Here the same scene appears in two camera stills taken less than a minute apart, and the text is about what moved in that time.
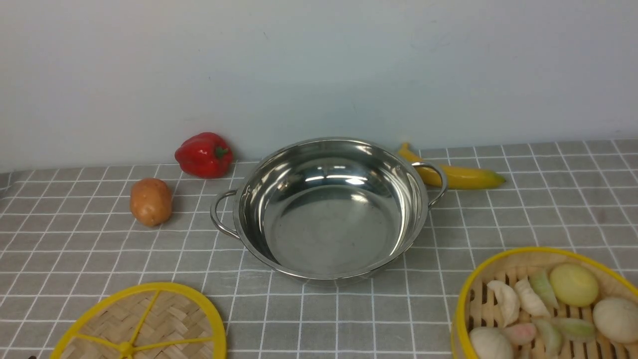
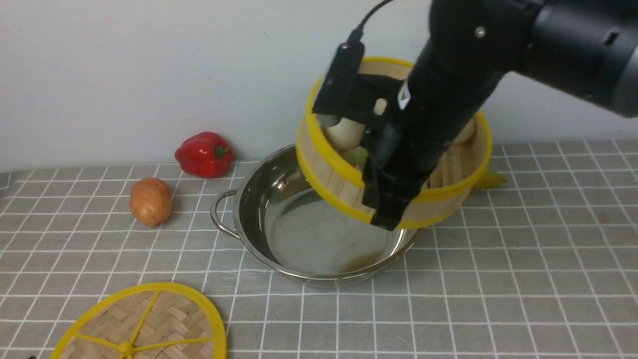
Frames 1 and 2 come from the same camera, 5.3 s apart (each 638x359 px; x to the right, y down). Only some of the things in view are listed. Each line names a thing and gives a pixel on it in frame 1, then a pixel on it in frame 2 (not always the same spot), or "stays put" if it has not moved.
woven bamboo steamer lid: [158, 321] stays put
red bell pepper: [205, 155] stays put
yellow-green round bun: [574, 284] -> [346, 135]
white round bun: [616, 319] -> [468, 133]
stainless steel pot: [321, 211] stays put
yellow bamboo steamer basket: [545, 303] -> [330, 154]
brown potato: [150, 201] stays put
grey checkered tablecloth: [67, 236] stays put
